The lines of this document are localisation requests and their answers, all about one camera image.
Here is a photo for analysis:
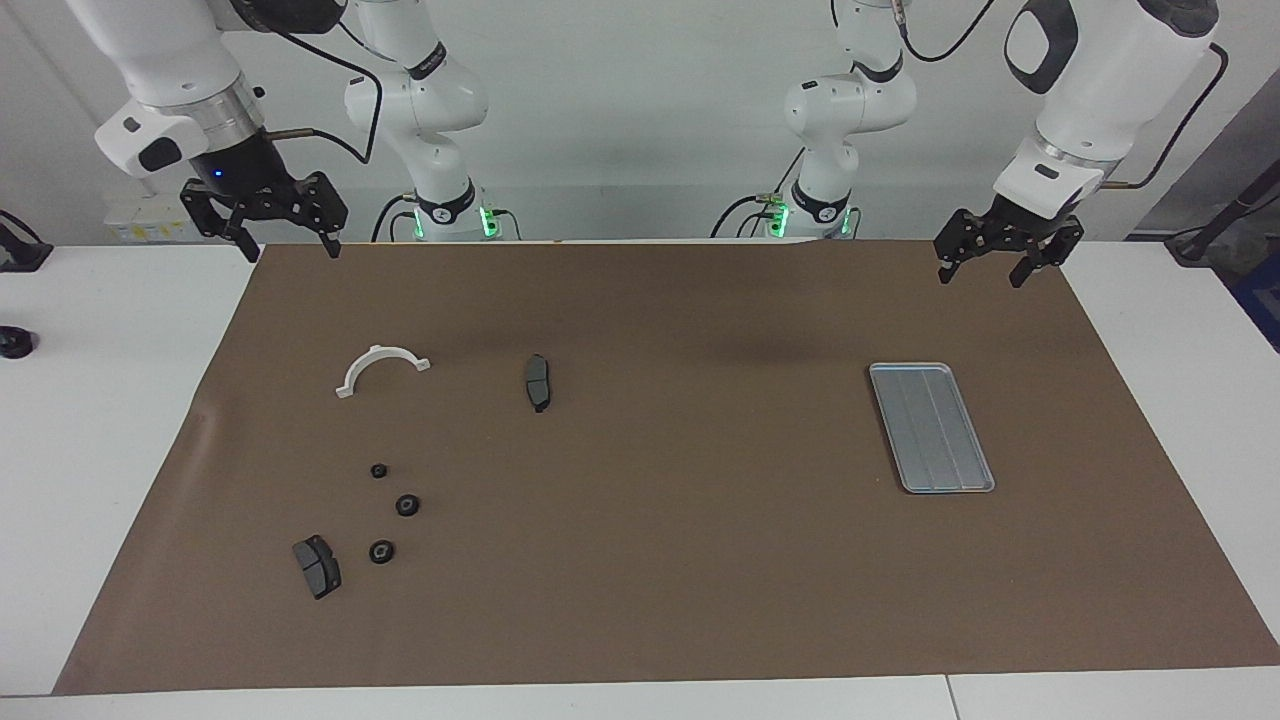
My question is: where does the silver metal tray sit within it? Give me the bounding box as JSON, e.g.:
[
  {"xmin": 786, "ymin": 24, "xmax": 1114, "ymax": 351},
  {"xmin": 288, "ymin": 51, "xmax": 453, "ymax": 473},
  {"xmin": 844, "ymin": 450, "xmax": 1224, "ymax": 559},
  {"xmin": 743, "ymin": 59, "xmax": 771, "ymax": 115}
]
[{"xmin": 868, "ymin": 362, "xmax": 997, "ymax": 495}]

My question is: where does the black stand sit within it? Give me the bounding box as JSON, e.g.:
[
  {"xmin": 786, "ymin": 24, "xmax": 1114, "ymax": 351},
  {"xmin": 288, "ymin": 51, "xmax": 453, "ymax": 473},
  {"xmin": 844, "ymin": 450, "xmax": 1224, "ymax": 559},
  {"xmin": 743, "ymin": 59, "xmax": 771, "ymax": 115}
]
[{"xmin": 1165, "ymin": 160, "xmax": 1280, "ymax": 266}]

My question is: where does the black table clamp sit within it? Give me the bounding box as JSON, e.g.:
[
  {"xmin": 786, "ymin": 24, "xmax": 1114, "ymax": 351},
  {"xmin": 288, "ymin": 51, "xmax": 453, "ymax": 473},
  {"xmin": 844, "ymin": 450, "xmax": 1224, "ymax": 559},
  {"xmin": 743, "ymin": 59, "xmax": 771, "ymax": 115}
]
[{"xmin": 0, "ymin": 210, "xmax": 54, "ymax": 273}]

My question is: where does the blue box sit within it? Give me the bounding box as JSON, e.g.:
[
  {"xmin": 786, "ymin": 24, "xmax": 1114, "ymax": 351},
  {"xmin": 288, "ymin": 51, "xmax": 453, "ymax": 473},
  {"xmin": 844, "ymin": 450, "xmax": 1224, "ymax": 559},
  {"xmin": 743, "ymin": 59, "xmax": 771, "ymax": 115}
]
[{"xmin": 1235, "ymin": 250, "xmax": 1280, "ymax": 351}]

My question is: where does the wide grey brake pad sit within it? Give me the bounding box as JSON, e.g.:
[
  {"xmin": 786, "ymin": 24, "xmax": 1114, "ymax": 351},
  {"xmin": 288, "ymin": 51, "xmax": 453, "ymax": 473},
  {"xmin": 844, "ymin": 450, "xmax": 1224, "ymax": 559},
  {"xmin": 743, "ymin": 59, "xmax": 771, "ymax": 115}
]
[{"xmin": 292, "ymin": 535, "xmax": 343, "ymax": 601}]

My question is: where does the brown table mat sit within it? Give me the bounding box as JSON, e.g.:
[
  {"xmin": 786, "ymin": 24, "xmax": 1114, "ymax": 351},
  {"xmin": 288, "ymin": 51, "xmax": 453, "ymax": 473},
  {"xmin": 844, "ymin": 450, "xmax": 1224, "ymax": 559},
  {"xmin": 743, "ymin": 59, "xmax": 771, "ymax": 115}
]
[{"xmin": 52, "ymin": 238, "xmax": 1280, "ymax": 696}]

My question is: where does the black right base cable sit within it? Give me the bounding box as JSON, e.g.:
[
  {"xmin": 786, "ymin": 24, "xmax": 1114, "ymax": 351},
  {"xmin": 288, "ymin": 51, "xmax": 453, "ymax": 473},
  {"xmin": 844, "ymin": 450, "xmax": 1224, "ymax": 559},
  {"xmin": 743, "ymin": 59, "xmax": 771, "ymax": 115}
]
[{"xmin": 372, "ymin": 195, "xmax": 416, "ymax": 243}]

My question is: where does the black base cable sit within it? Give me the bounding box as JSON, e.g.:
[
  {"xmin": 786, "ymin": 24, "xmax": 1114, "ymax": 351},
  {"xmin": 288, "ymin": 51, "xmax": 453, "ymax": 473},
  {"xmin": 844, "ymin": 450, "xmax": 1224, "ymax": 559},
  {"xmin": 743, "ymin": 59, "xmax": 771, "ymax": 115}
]
[
  {"xmin": 372, "ymin": 195, "xmax": 416, "ymax": 243},
  {"xmin": 710, "ymin": 148, "xmax": 806, "ymax": 239}
]

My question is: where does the white semicircular plastic bracket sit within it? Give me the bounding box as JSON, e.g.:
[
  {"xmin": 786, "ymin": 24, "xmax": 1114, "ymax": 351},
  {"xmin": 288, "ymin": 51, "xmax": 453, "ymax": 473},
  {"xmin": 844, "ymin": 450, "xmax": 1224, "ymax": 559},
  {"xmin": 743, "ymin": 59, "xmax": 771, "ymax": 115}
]
[{"xmin": 335, "ymin": 344, "xmax": 432, "ymax": 400}]

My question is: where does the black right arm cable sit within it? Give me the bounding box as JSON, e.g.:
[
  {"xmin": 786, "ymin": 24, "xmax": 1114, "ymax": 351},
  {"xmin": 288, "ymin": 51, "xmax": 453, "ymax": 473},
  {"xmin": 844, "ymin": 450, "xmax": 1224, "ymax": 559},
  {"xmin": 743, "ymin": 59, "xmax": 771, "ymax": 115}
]
[{"xmin": 225, "ymin": 0, "xmax": 383, "ymax": 166}]

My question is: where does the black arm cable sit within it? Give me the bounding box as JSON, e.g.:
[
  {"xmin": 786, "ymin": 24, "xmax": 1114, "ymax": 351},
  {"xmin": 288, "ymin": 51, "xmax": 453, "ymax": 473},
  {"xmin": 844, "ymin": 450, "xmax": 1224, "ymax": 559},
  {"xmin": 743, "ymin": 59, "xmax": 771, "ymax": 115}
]
[
  {"xmin": 893, "ymin": 0, "xmax": 1229, "ymax": 191},
  {"xmin": 225, "ymin": 0, "xmax": 383, "ymax": 166}
]

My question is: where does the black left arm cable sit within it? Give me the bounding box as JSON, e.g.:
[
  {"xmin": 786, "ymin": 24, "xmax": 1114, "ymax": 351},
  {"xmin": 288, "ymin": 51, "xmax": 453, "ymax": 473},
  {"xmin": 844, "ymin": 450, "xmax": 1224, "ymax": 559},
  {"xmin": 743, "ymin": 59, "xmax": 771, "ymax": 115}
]
[{"xmin": 893, "ymin": 0, "xmax": 1229, "ymax": 191}]

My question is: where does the black left base cable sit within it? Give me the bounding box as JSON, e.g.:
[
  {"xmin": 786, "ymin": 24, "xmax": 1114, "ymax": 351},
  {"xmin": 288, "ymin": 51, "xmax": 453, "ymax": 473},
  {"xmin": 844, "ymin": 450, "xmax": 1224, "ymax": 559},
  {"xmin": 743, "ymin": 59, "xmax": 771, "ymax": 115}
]
[{"xmin": 710, "ymin": 148, "xmax": 806, "ymax": 239}]

